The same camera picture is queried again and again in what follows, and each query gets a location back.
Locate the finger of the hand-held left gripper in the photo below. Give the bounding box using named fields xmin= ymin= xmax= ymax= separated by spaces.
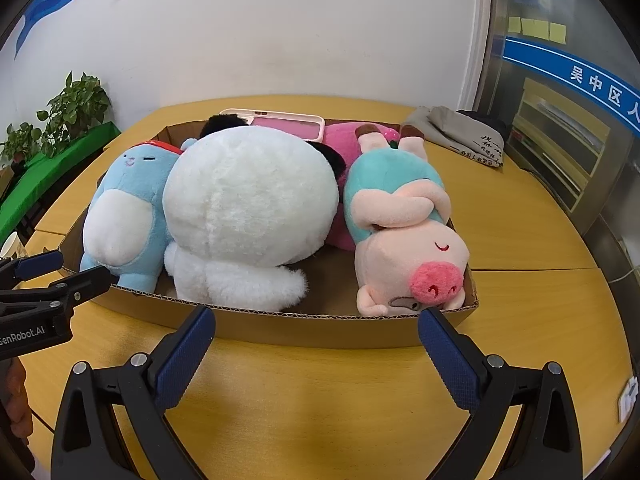
xmin=0 ymin=264 xmax=120 ymax=317
xmin=0 ymin=251 xmax=65 ymax=291

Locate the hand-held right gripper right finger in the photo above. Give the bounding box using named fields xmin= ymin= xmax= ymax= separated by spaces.
xmin=418 ymin=307 xmax=588 ymax=480

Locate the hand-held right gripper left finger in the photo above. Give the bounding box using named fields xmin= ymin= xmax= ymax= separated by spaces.
xmin=51 ymin=304 xmax=217 ymax=480

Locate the pig plush toy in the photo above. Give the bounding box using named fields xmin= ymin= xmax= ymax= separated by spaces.
xmin=341 ymin=124 xmax=471 ymax=318

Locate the cardboard box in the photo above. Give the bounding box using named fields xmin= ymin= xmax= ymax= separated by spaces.
xmin=57 ymin=119 xmax=480 ymax=350

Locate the panda plush toy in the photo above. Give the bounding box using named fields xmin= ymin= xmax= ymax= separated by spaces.
xmin=162 ymin=114 xmax=347 ymax=311

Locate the person's left hand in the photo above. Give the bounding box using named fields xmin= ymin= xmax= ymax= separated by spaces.
xmin=0 ymin=357 xmax=32 ymax=443

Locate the paper cup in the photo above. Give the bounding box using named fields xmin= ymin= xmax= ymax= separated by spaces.
xmin=0 ymin=232 xmax=26 ymax=260

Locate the green cloth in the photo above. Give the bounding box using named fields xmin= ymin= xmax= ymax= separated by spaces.
xmin=0 ymin=124 xmax=122 ymax=243

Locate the blue plush toy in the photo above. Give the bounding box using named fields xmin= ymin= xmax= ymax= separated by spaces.
xmin=80 ymin=140 xmax=187 ymax=291

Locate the small potted plant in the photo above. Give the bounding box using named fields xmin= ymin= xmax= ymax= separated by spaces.
xmin=0 ymin=122 xmax=43 ymax=168

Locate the large potted plant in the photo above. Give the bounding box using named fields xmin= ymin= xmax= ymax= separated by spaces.
xmin=37 ymin=71 xmax=112 ymax=158

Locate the white label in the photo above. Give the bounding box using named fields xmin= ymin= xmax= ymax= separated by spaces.
xmin=618 ymin=377 xmax=640 ymax=423

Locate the beige cloth bag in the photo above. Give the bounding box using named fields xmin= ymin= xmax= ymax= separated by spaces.
xmin=402 ymin=106 xmax=506 ymax=172

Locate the shelf behind glass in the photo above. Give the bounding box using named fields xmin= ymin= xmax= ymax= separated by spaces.
xmin=510 ymin=77 xmax=606 ymax=211

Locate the pink plush bear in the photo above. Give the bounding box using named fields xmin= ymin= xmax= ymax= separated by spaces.
xmin=322 ymin=121 xmax=401 ymax=251

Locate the pink white tray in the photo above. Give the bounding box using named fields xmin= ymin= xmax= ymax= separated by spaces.
xmin=220 ymin=108 xmax=326 ymax=143

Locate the blue band sign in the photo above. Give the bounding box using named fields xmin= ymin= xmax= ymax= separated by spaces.
xmin=502 ymin=35 xmax=640 ymax=133

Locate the white cable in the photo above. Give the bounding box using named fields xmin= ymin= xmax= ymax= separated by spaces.
xmin=612 ymin=260 xmax=640 ymax=283

